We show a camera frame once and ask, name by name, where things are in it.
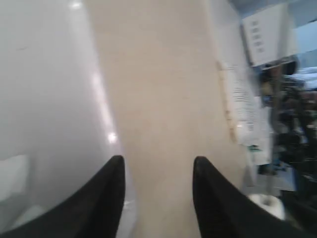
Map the white paper sheet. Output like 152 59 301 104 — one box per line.
217 63 272 166

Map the white plastic tray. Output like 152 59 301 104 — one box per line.
0 0 137 238

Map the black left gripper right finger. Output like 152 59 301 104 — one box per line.
193 156 313 238

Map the white tape roll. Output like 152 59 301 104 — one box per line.
248 193 286 220

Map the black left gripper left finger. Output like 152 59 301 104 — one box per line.
1 155 125 238

